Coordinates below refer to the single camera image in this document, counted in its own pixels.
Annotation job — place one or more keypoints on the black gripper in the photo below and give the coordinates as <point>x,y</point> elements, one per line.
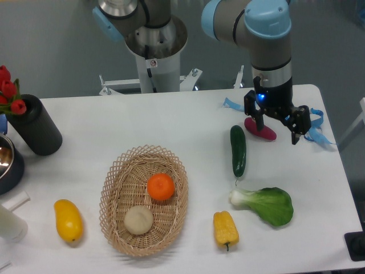
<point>276,102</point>

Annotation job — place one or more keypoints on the yellow bell pepper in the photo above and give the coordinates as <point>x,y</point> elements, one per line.
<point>225,231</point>

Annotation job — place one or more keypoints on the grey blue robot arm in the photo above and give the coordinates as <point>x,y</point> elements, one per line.
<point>262,27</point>

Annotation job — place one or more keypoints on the magenta sweet potato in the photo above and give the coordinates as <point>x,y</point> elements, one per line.
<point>266,133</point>

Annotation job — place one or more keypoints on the blue ribbon strip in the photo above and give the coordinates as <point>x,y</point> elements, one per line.
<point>233,105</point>

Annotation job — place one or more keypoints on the green cucumber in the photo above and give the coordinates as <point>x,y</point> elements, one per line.
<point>239,152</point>

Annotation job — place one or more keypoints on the green bok choy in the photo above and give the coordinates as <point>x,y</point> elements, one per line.
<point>272,205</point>

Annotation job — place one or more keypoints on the orange tangerine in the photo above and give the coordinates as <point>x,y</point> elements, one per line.
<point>160,186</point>

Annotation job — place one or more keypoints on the black box at table edge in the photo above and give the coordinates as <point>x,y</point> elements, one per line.
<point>355,245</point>

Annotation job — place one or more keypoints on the woven wicker basket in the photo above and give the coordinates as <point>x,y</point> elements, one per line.
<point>125,186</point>

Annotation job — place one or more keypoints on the white steamed bun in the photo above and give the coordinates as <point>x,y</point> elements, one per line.
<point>138,220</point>

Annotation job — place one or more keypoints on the yellow mango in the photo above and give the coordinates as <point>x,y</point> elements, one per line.
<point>69,223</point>

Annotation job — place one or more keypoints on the black cylindrical vase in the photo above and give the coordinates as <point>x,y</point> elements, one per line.
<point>36,127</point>

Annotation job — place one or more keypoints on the red tulip flowers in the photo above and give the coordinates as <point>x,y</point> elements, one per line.
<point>11,100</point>

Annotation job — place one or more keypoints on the dark metal bowl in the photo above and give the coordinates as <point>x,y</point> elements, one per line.
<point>12,165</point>

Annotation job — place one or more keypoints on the blue lanyard ribbon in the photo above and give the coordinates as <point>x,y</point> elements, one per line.
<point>315,134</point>

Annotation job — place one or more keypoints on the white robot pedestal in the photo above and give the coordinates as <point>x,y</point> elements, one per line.
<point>157,55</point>

